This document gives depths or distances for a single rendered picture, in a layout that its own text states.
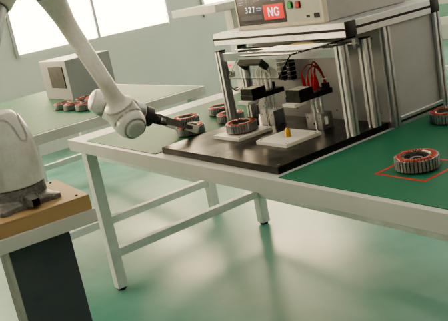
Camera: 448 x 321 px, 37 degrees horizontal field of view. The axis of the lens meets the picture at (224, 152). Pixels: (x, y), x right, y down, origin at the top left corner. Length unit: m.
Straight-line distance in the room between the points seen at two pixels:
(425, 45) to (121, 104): 1.02
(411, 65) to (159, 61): 5.29
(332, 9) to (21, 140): 1.01
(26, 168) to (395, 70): 1.16
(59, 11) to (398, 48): 1.09
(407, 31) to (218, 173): 0.76
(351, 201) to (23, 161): 0.91
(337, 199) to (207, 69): 6.07
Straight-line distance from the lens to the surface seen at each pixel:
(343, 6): 2.17
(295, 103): 2.14
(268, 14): 2.29
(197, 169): 2.15
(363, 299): 2.74
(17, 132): 1.94
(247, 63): 1.96
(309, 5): 2.14
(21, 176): 1.94
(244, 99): 2.36
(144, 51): 7.24
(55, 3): 2.26
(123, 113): 2.25
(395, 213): 1.55
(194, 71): 7.57
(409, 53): 2.24
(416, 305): 2.67
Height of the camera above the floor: 1.29
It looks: 14 degrees down
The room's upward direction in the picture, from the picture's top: 11 degrees counter-clockwise
